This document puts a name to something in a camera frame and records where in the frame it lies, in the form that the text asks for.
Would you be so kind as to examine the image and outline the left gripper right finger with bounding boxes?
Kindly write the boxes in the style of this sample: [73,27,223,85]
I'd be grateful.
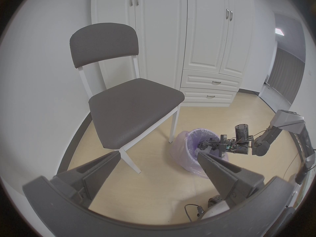
[197,152,265,209]

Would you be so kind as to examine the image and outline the grey curtain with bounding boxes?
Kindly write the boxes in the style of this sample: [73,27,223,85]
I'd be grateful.
[268,47,305,104]

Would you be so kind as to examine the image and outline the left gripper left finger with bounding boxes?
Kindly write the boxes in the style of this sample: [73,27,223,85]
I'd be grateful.
[57,151,121,208]

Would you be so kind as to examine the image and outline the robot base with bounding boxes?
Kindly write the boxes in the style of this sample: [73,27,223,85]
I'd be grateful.
[200,195,232,222]

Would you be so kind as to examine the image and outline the black cable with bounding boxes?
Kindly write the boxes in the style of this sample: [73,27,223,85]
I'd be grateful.
[283,152,316,180]
[184,204,206,223]

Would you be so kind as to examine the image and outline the white wardrobe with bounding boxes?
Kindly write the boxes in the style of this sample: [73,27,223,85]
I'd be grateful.
[91,0,255,108]

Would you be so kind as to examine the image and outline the white trash bin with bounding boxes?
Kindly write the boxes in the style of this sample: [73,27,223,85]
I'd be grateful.
[185,130,223,173]

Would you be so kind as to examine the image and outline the white chair with grey seat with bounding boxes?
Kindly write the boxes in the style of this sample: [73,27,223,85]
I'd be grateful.
[69,22,185,175]

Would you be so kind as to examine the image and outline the black plastic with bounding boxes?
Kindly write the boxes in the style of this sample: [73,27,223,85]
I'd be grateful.
[197,140,211,151]

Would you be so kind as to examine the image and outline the purple plastic bag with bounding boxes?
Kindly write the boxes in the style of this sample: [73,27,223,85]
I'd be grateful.
[171,128,230,180]

